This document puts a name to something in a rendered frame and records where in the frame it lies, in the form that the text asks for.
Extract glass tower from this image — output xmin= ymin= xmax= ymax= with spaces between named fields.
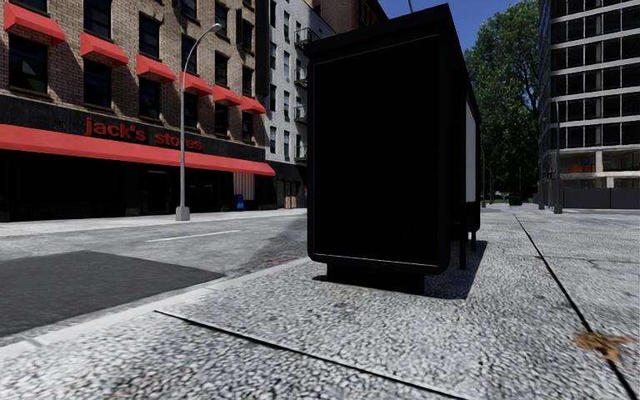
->
xmin=537 ymin=0 xmax=640 ymax=211

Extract trees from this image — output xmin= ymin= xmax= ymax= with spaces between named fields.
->
xmin=463 ymin=0 xmax=541 ymax=203

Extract grey brick building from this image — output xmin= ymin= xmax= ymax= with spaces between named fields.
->
xmin=263 ymin=0 xmax=337 ymax=210

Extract brown brick building red awnings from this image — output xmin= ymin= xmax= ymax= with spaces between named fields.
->
xmin=0 ymin=0 xmax=277 ymax=223

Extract grey street lamp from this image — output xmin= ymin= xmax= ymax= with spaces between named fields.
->
xmin=174 ymin=22 xmax=223 ymax=222

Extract black bus shelter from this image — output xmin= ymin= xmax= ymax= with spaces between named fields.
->
xmin=303 ymin=3 xmax=483 ymax=296

